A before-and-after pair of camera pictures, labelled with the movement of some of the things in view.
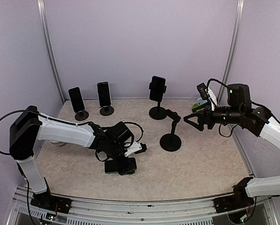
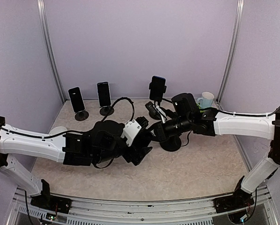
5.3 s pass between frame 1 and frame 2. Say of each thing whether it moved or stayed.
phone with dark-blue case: stayed
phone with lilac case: stayed
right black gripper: moved
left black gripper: moved
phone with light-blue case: stayed
